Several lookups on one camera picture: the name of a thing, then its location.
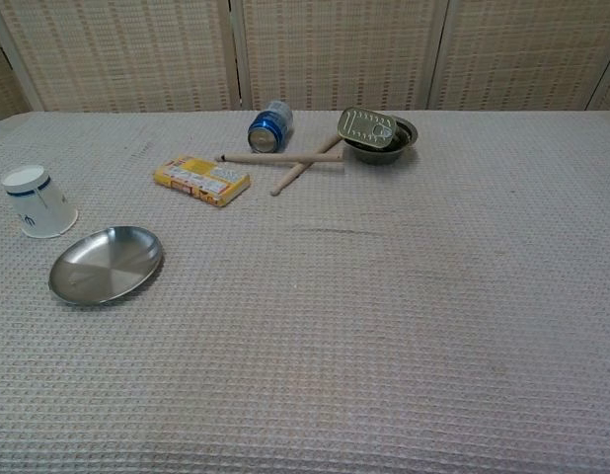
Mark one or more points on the white paper cup blue print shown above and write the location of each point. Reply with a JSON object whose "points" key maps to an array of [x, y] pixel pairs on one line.
{"points": [[41, 207]]}

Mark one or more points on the round silver metal plate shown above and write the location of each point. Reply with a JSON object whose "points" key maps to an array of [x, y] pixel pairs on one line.
{"points": [[105, 264]]}

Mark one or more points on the wooden drumstick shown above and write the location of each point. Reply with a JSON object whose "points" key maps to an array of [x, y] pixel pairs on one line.
{"points": [[265, 158], [287, 180]]}

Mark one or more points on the beige waffle tablecloth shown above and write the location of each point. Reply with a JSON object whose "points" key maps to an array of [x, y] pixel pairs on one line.
{"points": [[334, 321]]}

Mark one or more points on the dark metal bowl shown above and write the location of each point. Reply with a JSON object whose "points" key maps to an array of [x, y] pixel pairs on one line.
{"points": [[381, 154]]}

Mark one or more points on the blue soda can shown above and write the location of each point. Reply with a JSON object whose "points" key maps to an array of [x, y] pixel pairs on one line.
{"points": [[268, 128]]}

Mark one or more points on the yellow cardboard box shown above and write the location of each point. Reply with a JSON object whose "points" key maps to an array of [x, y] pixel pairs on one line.
{"points": [[201, 180]]}

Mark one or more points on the gold sardine tin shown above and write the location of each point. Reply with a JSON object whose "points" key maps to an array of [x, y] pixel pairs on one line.
{"points": [[366, 127]]}

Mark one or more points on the woven bamboo folding screen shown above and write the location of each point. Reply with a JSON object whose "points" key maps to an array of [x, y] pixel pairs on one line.
{"points": [[334, 49]]}

